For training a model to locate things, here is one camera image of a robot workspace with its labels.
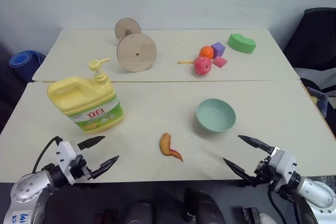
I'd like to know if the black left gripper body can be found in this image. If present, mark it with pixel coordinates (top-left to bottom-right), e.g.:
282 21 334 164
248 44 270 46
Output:
69 153 95 180

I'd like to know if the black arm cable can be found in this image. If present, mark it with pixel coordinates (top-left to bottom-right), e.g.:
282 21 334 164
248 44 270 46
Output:
267 186 290 224
32 136 63 173

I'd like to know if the purple foam cube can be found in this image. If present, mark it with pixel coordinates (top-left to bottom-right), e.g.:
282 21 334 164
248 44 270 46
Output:
211 41 226 58

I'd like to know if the teal green bowl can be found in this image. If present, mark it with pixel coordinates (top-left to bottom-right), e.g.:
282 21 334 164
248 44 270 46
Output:
195 99 236 132

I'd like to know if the dark patterned cloth bag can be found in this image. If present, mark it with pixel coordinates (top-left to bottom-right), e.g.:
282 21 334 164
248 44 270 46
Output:
300 77 336 120

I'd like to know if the peach and red toy slice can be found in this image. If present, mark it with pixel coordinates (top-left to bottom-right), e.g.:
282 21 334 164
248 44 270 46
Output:
160 133 184 162

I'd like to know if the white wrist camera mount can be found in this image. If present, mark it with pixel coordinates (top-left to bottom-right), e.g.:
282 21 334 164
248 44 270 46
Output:
269 149 298 195
54 141 80 185

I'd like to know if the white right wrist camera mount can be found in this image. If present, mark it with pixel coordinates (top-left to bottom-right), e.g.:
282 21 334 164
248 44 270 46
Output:
269 149 298 195

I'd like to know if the orange toy fruit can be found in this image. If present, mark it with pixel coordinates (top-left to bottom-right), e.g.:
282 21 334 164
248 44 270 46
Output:
198 46 214 59

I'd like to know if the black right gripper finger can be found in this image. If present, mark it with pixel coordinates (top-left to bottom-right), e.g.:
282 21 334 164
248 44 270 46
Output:
238 134 274 154
223 157 257 188

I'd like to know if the wooden two-disc spool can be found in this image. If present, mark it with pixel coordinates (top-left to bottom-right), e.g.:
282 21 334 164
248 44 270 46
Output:
114 18 158 73

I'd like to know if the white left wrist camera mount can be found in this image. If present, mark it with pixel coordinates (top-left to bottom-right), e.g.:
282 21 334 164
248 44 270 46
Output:
54 141 80 185

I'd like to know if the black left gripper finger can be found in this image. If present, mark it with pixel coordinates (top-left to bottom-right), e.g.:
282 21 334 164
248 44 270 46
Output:
91 155 120 180
77 135 106 151

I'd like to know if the pink foam cube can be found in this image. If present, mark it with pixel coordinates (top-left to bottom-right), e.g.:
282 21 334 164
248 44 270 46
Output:
212 56 228 69

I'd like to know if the grey rounded shape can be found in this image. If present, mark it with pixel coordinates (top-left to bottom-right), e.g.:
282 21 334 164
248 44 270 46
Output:
124 202 159 224

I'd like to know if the green curved foam block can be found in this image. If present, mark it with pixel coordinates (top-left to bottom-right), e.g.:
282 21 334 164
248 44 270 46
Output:
227 34 257 55

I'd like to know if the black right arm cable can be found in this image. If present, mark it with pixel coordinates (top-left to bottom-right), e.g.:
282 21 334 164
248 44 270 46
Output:
267 186 290 224

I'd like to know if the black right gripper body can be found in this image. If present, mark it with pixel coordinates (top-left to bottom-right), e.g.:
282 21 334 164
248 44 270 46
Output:
253 147 279 186

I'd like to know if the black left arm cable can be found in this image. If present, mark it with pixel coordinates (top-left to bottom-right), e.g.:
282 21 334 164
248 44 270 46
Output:
32 136 63 173

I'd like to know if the dark rounded shape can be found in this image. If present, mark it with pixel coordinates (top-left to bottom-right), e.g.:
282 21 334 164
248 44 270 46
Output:
183 187 224 224

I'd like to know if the red toy apple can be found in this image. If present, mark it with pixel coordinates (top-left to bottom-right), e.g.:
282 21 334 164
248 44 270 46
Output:
193 56 212 76

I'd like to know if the black office chair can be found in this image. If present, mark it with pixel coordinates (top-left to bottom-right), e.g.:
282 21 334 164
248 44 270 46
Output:
283 7 336 70

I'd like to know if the yellow detergent bottle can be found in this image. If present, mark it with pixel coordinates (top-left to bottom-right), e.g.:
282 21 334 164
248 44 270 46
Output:
47 58 124 134

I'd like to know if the blue rolled foam mat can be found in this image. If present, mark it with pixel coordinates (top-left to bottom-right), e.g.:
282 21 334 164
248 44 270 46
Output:
9 50 47 69

